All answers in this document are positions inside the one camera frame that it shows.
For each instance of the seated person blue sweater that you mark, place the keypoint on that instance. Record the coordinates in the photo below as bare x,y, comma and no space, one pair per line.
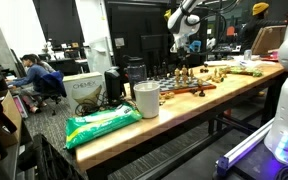
34,76

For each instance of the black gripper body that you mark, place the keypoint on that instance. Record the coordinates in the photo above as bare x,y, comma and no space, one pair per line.
184,52

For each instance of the open cardboard box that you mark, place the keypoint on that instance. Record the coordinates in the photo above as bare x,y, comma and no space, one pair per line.
10,116

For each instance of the white paper cup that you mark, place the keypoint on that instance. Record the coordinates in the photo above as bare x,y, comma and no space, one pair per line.
147,100

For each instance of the black chess piece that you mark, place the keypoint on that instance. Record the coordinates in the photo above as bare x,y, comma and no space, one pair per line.
164,69
202,70
202,93
150,74
155,72
206,70
194,90

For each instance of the white flat tray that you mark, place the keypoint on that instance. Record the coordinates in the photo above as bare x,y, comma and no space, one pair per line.
224,63

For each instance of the black coffee grinder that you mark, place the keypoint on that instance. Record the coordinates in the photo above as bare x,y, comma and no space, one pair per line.
112,83

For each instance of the beige chess piece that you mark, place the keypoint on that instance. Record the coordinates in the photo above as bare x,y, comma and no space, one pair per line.
177,76
170,95
191,74
224,70
162,97
184,75
214,72
217,80
200,82

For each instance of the silver can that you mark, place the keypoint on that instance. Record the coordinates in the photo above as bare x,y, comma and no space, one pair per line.
247,55

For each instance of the red framed chess board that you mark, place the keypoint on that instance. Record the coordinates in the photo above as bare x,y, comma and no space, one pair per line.
170,85

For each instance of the aluminium rail blue bracket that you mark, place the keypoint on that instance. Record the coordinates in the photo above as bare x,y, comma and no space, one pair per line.
244,146

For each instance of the black table frame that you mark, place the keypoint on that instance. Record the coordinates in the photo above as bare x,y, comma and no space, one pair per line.
217,124

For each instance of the brown green patterned mat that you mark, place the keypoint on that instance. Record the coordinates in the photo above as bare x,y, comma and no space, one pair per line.
256,72
240,71

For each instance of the office chair with jacket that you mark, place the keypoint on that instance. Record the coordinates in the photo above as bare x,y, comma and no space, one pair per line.
52,85

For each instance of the brown cardboard sheet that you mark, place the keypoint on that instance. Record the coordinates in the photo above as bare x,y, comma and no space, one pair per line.
267,40

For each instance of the black plastic crate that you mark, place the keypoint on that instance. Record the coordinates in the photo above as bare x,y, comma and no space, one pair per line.
50,160

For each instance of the green plastic package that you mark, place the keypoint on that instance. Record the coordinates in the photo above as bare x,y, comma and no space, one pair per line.
100,125

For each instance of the white Chemex filter box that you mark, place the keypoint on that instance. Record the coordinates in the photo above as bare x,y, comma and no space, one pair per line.
84,88

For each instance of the person with yellow beanie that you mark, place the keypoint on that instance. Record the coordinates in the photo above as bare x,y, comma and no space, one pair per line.
260,26

